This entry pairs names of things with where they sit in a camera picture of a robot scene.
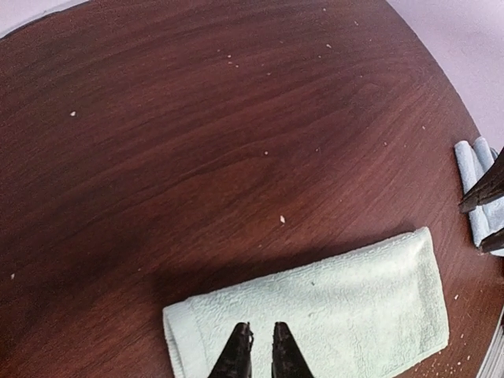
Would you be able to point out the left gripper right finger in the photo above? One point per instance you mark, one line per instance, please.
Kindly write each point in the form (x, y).
(287, 359)

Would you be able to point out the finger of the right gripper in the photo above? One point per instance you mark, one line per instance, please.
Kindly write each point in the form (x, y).
(493, 244)
(488, 188)

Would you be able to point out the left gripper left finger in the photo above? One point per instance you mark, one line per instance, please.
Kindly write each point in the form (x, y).
(235, 359)

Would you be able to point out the blue towel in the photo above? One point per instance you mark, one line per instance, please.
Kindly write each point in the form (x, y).
(481, 172)

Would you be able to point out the aluminium front rail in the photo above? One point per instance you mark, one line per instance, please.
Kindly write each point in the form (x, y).
(492, 365)

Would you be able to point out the green towel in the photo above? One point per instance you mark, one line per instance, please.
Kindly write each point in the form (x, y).
(372, 312)

